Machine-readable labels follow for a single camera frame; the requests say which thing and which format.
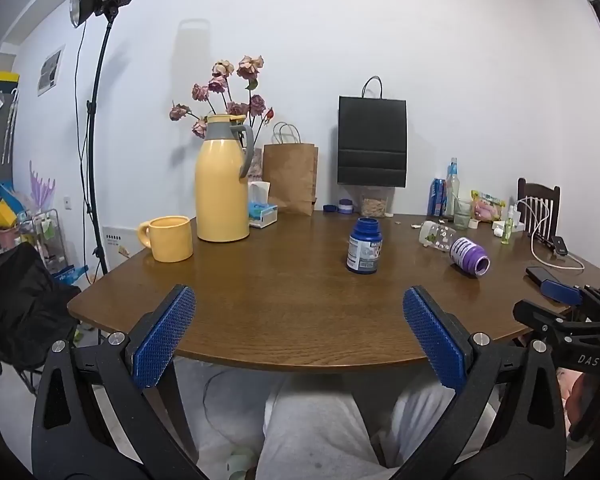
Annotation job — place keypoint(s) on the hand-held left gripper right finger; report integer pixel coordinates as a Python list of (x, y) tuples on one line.
[(432, 332)]

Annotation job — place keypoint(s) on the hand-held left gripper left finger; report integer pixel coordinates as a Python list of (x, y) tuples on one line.
[(165, 330)]

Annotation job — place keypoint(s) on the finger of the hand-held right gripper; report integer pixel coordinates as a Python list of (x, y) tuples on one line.
[(560, 291), (535, 312)]

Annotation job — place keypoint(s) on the clear bottle purple cap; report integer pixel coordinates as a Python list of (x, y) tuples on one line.
[(467, 257)]

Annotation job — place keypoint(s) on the clear printed cup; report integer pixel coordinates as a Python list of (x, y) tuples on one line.
[(437, 235)]

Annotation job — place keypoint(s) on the person's right hand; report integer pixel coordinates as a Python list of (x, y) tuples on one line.
[(582, 400)]

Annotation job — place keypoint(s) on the black phone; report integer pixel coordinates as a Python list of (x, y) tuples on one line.
[(541, 275)]

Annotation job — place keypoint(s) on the small black device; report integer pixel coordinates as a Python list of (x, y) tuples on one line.
[(561, 246)]

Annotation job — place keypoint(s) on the green spray bottle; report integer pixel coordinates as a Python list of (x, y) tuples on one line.
[(506, 230)]

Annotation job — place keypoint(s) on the white charger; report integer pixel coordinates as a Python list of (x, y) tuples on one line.
[(517, 220)]

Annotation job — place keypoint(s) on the yellow mug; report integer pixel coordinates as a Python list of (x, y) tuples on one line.
[(170, 240)]

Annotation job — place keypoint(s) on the white printed board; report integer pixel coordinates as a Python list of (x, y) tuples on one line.
[(117, 247)]

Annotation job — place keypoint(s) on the dark wooden chair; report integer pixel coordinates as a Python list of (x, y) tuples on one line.
[(525, 195)]

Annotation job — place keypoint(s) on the small white cap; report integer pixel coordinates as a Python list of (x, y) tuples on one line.
[(474, 225)]

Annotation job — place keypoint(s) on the blue supplement bottle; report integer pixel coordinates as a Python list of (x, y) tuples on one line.
[(364, 250)]

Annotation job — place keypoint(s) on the colourful snack packet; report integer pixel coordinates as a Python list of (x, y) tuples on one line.
[(487, 207)]

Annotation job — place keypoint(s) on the clear drinking glass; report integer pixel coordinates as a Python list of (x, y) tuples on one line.
[(462, 216)]

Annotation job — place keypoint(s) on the blue drink can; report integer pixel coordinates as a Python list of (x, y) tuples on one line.
[(436, 199)]

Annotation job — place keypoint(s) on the glass jar of snacks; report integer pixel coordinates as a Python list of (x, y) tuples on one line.
[(375, 205)]

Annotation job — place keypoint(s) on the black cloth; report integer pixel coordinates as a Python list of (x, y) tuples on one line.
[(20, 305)]

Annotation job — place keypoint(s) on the metal storage rack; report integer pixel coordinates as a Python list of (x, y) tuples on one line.
[(47, 240)]

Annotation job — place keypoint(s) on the clear plastic bottle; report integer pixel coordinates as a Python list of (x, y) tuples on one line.
[(452, 185)]

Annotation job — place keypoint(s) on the tissue box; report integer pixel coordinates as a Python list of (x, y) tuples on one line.
[(262, 212)]

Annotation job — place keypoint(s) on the person's grey pants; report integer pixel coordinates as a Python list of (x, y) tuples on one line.
[(315, 430)]

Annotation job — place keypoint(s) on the yellow thermos jug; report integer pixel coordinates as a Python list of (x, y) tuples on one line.
[(222, 185)]

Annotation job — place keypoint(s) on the blue lid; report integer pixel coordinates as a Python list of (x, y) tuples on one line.
[(330, 208)]

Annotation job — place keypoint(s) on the purple hangers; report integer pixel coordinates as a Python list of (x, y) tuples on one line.
[(41, 185)]

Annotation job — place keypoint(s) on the brown paper bag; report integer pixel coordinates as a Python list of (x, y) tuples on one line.
[(290, 180)]

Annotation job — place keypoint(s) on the black paper bag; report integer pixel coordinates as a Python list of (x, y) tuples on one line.
[(372, 145)]

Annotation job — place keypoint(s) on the black light stand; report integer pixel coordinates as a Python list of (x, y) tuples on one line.
[(96, 135)]

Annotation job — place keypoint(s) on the dried rose bouquet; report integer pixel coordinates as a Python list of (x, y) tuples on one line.
[(230, 95)]

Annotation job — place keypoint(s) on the wall poster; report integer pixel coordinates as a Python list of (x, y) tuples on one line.
[(50, 70)]

